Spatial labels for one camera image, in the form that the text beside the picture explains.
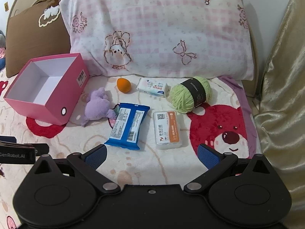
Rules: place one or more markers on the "pink cardboard box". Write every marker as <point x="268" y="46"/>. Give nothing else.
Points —
<point x="48" y="88"/>

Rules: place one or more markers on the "blue snack packet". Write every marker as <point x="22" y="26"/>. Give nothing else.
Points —
<point x="125" y="132"/>

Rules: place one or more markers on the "brown cloud pillow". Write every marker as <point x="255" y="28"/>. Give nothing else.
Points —
<point x="35" y="32"/>

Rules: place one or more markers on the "clear dental floss box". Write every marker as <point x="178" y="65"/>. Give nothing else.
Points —
<point x="167" y="130"/>

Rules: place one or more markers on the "green yarn ball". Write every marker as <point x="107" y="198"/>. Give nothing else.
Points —
<point x="188" y="95"/>

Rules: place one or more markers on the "pink checked pillow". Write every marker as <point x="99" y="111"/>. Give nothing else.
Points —
<point x="160" y="38"/>

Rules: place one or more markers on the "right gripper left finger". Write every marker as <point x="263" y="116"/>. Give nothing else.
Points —
<point x="86" y="165"/>

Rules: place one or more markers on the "purple plush toy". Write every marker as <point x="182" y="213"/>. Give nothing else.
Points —
<point x="98" y="107"/>

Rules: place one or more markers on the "gold satin curtain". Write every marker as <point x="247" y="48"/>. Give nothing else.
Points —
<point x="280" y="122"/>

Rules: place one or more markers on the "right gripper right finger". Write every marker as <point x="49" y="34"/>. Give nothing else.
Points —
<point x="218" y="165"/>

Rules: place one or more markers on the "white tissue pack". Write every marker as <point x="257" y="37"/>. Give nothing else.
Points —
<point x="152" y="87"/>

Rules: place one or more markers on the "orange makeup sponge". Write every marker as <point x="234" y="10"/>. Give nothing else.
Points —
<point x="123" y="85"/>

